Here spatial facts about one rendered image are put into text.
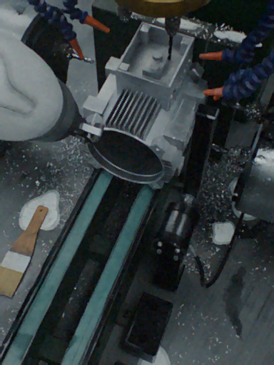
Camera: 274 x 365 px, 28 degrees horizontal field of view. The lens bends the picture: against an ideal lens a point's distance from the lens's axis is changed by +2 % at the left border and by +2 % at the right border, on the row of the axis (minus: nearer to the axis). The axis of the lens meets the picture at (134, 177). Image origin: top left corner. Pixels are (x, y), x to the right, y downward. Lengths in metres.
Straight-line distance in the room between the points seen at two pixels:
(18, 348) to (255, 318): 0.44
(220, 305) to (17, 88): 0.70
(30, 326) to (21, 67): 0.54
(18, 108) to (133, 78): 0.42
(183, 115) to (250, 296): 0.38
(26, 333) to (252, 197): 0.44
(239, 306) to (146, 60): 0.50
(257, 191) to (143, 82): 0.26
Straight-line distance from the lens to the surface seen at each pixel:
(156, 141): 0.92
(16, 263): 1.15
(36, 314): 0.99
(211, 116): 0.76
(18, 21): 1.01
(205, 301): 1.11
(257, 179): 0.90
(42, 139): 0.68
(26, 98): 0.56
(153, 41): 1.03
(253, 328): 1.11
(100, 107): 0.99
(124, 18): 0.86
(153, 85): 0.94
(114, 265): 1.00
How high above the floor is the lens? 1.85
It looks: 59 degrees down
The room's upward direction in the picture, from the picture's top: 1 degrees clockwise
